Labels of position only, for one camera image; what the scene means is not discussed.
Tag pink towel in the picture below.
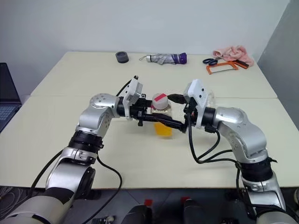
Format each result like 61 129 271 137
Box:
212 45 255 67

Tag dark rounded shape red tip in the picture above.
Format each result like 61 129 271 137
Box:
180 196 206 224
127 199 154 224

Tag blue handled scissors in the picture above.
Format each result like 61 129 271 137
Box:
202 57 221 66

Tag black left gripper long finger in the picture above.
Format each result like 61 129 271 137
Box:
142 113 180 129

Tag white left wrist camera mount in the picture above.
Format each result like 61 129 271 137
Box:
121 76 143 119

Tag orange hacksaw black handle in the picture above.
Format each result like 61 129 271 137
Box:
206 59 250 76

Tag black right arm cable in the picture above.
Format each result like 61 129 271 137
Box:
185 109 249 212

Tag clear bottle with orange drink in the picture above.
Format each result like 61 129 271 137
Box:
150 92 175 140

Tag grey purple folded umbrella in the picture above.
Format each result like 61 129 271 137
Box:
139 52 188 66

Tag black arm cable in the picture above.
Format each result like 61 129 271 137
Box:
185 109 249 212
30 75 123 224

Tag black round lid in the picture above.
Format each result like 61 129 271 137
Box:
115 51 130 64

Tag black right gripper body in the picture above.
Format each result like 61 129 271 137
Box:
184 96 199 127

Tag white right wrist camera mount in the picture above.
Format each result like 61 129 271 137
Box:
183 79 210 129

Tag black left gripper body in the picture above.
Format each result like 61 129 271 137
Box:
129 93 150 126

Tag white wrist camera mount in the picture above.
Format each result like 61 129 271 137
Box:
121 76 143 119
183 79 210 129

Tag black right gripper plain finger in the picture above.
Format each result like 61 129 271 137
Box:
176 120 191 133

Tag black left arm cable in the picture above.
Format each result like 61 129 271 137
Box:
30 75 123 224

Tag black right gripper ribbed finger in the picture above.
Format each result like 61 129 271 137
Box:
167 93 188 105

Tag dark laptop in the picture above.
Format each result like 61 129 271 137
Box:
0 62 23 134

